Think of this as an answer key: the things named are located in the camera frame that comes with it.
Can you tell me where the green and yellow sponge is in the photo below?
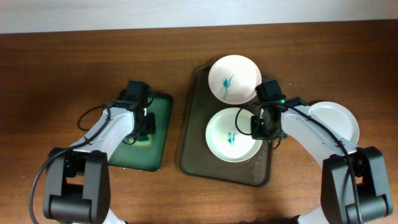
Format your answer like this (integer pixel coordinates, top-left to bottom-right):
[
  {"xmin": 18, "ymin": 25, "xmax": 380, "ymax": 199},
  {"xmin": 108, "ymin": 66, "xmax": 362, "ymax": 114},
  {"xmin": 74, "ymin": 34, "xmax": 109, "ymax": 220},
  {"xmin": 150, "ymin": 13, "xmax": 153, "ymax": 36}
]
[{"xmin": 129, "ymin": 134, "xmax": 153, "ymax": 147}]

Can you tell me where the white plate green stain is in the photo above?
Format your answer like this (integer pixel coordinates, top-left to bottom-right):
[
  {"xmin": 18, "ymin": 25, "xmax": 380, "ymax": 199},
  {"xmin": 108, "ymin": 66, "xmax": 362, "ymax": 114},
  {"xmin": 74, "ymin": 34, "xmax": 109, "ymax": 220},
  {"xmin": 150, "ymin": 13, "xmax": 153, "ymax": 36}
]
[{"xmin": 205, "ymin": 108, "xmax": 262, "ymax": 162}]

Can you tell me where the pale grey-blue plate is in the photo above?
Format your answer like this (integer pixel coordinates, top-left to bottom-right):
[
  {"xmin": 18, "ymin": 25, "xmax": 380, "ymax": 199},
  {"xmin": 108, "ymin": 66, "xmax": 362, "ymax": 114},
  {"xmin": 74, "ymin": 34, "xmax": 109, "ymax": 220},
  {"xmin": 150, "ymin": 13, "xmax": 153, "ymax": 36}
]
[{"xmin": 311, "ymin": 101, "xmax": 359, "ymax": 144}]

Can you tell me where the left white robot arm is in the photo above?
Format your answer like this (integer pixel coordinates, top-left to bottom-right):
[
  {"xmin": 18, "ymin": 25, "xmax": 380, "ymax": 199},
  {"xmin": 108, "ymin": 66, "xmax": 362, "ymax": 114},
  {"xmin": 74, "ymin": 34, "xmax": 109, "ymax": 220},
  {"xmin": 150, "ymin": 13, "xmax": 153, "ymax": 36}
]
[{"xmin": 40, "ymin": 80, "xmax": 155, "ymax": 223}]

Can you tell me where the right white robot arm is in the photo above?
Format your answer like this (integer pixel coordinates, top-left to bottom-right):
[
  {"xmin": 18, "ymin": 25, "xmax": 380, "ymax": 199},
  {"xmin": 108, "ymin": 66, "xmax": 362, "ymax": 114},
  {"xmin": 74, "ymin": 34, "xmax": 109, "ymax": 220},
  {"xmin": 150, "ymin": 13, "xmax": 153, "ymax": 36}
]
[{"xmin": 250, "ymin": 80, "xmax": 394, "ymax": 224}]

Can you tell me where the green rectangular tray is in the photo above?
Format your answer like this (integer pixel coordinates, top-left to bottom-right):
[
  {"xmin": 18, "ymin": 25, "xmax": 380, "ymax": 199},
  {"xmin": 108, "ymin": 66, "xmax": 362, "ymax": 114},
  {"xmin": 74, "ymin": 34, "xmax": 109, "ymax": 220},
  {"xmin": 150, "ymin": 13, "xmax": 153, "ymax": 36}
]
[{"xmin": 109, "ymin": 93, "xmax": 173, "ymax": 172}]

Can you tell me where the dark brown serving tray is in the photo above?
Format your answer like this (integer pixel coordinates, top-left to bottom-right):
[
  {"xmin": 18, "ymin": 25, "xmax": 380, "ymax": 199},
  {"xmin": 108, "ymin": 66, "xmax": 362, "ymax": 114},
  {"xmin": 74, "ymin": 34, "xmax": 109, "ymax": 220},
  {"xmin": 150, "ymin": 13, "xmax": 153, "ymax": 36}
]
[{"xmin": 178, "ymin": 65, "xmax": 273, "ymax": 187}]

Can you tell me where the white plate pink rim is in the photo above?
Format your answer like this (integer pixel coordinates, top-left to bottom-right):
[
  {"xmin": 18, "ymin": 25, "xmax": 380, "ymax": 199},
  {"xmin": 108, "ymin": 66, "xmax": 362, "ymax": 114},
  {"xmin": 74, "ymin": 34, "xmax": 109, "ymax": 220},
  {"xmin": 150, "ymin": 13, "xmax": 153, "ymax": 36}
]
[{"xmin": 208, "ymin": 55, "xmax": 262, "ymax": 105}]

